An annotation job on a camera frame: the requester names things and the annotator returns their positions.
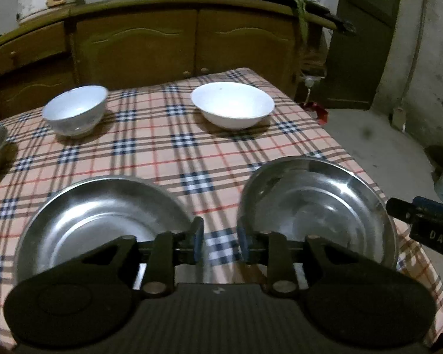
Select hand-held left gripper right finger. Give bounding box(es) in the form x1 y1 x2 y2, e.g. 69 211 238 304
237 218 359 298

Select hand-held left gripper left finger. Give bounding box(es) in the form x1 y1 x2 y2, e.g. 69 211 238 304
82 216 205 300

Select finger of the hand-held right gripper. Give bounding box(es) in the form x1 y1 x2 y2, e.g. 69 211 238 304
386 196 443 224

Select steel bowl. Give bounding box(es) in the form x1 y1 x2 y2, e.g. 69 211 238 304
238 157 398 271
15 177 197 285

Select wide white bowl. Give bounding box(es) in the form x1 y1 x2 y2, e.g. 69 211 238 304
190 82 275 130

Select deep white bowl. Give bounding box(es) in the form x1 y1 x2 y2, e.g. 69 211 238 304
42 85 109 138

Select plaid tablecloth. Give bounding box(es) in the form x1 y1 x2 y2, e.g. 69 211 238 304
0 67 443 352

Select green door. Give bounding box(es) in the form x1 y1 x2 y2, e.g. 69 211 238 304
323 0 405 110

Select thin wooden stick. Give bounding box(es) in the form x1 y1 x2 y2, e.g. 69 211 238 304
402 0 429 102

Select wooden cabinet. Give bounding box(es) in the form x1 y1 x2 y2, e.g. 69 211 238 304
0 0 357 128

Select green vegetable bunch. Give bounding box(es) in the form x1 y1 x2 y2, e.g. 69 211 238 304
239 0 311 43

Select black long-handled utensil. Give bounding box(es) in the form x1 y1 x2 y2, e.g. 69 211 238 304
308 3 357 35

